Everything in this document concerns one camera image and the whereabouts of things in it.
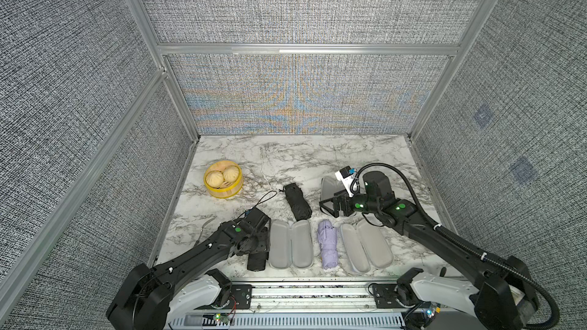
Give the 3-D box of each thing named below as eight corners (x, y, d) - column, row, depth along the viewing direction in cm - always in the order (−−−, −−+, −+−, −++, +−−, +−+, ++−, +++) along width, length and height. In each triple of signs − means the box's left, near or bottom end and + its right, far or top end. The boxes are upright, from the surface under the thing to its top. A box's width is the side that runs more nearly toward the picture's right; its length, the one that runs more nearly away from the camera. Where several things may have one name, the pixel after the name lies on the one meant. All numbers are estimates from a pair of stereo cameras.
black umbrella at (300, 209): (296, 223, 91) (297, 218, 88) (281, 192, 100) (280, 186, 97) (313, 216, 93) (313, 211, 90) (296, 186, 102) (296, 180, 99)
